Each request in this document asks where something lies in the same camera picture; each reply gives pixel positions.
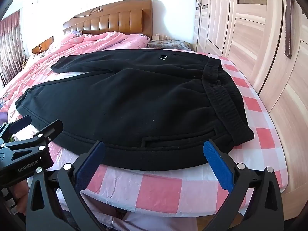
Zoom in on pink checkered bed sheet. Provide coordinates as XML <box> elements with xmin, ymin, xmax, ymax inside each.
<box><xmin>0</xmin><ymin>50</ymin><xmax>289</xmax><ymax>218</ymax></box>

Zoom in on small wooden nightstand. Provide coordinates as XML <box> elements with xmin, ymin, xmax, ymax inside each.
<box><xmin>31</xmin><ymin>36</ymin><xmax>54</xmax><ymax>54</ymax></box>

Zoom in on brown wooden headboard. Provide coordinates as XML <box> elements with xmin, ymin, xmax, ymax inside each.
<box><xmin>63</xmin><ymin>0</ymin><xmax>153</xmax><ymax>37</ymax></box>

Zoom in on pink quilt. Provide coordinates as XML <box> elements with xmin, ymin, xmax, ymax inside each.
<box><xmin>1</xmin><ymin>31</ymin><xmax>150</xmax><ymax>113</ymax></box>

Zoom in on dark red curtain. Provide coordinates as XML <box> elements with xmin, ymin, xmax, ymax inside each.
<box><xmin>0</xmin><ymin>10</ymin><xmax>27</xmax><ymax>87</ymax></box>

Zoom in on floral nightstand cover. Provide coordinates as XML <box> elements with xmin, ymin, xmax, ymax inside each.
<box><xmin>147</xmin><ymin>40</ymin><xmax>193</xmax><ymax>51</ymax></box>

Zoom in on black sweatpants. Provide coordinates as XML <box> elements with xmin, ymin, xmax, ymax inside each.
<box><xmin>15</xmin><ymin>49</ymin><xmax>254</xmax><ymax>171</ymax></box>

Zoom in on light wood wardrobe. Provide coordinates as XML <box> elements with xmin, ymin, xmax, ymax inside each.
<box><xmin>193</xmin><ymin>0</ymin><xmax>307</xmax><ymax>219</ymax></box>

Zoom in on person's left hand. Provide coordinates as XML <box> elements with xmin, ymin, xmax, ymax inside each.
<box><xmin>10</xmin><ymin>180</ymin><xmax>29</xmax><ymax>215</ymax></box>

